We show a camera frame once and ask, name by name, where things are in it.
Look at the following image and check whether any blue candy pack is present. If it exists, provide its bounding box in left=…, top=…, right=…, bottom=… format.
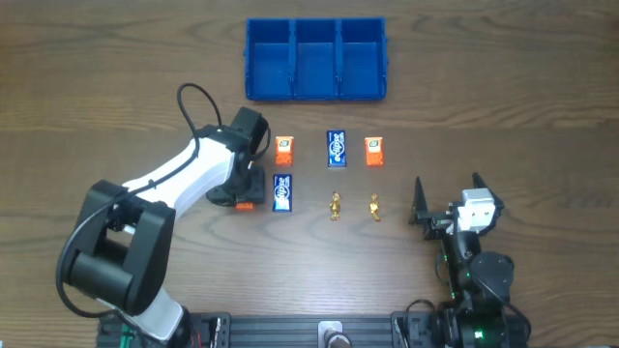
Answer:
left=272, top=173, right=294, bottom=214
left=326, top=129, right=348, bottom=169

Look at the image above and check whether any blue tray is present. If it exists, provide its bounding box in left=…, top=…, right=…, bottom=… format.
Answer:
left=244, top=16, right=389, bottom=102

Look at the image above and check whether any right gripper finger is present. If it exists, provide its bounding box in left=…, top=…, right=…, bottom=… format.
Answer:
left=408, top=176, right=431, bottom=226
left=472, top=171, right=506, bottom=215

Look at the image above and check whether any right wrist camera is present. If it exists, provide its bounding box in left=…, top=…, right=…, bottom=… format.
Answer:
left=453, top=188, right=498, bottom=236

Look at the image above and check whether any mounting rail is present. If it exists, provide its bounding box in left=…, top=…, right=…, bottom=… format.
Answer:
left=96, top=311, right=533, bottom=348

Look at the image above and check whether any gold candy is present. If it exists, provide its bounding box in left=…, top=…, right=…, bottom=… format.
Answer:
left=368, top=192, right=382, bottom=223
left=328, top=190, right=342, bottom=222

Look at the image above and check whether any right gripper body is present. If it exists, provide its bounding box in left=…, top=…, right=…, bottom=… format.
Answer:
left=423, top=210, right=458, bottom=242

